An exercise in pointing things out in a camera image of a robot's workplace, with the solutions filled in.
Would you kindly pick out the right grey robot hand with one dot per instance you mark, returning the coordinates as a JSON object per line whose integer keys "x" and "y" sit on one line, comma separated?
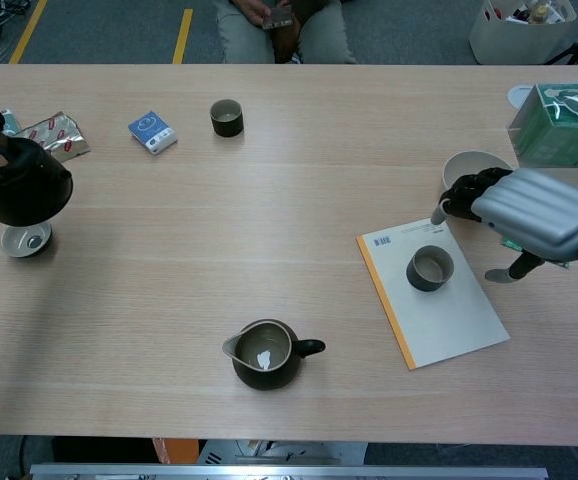
{"x": 544, "y": 215}

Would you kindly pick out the black teapot kettle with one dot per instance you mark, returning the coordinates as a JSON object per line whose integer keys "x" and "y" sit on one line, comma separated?
{"x": 34, "y": 195}

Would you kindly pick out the dark cylindrical teacup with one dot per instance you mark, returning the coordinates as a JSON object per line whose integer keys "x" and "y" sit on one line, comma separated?
{"x": 226, "y": 130}
{"x": 421, "y": 284}

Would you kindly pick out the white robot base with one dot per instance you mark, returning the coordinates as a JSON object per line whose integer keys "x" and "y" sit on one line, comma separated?
{"x": 279, "y": 452}

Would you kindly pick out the teal white tea packet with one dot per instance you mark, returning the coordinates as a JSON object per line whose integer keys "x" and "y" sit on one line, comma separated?
{"x": 10, "y": 122}

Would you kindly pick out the green tea sachet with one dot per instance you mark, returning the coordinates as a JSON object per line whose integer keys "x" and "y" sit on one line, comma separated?
{"x": 511, "y": 244}

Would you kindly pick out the green tissue box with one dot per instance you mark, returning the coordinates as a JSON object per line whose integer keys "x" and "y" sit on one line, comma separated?
{"x": 559, "y": 140}

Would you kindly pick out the gold foil bag red print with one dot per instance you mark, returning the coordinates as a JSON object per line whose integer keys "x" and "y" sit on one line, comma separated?
{"x": 64, "y": 135}

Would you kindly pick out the large beige bowl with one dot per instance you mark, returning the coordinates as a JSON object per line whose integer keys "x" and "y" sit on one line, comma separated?
{"x": 469, "y": 162}

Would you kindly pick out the white round table grommet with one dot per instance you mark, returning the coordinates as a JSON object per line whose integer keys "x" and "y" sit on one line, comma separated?
{"x": 518, "y": 94}

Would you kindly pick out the small grey shallow cup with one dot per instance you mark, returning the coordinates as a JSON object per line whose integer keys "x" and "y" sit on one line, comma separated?
{"x": 16, "y": 245}

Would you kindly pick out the white notebook yellow spine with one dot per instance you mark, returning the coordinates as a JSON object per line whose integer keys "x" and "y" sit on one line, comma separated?
{"x": 444, "y": 325}

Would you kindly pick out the blue tea bag packet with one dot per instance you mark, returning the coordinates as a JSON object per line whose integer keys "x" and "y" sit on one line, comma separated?
{"x": 151, "y": 130}

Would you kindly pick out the white storage bin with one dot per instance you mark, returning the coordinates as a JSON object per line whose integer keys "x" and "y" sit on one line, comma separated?
{"x": 514, "y": 40}

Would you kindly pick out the seated person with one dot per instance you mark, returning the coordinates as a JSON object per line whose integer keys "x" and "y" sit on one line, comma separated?
{"x": 239, "y": 40}

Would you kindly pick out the dark phone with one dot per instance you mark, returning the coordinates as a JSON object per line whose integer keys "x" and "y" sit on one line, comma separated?
{"x": 278, "y": 19}

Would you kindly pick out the orange panel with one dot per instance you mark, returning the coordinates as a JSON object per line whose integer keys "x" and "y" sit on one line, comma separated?
{"x": 169, "y": 450}

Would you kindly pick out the aluminium rail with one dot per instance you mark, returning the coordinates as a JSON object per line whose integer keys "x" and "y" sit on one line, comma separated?
{"x": 289, "y": 472}

